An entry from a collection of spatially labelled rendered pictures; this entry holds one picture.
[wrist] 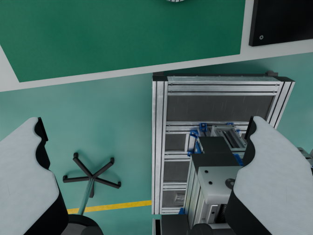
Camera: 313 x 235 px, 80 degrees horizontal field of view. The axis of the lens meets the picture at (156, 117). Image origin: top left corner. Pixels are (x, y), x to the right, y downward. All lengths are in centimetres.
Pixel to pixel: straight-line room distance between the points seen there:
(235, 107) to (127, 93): 74
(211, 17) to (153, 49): 16
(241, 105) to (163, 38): 90
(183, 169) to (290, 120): 96
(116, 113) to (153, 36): 101
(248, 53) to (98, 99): 109
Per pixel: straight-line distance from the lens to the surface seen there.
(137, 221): 245
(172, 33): 52
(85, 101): 147
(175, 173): 156
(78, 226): 147
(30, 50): 60
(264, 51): 61
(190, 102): 120
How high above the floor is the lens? 126
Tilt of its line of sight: 60 degrees down
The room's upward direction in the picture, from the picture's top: 176 degrees clockwise
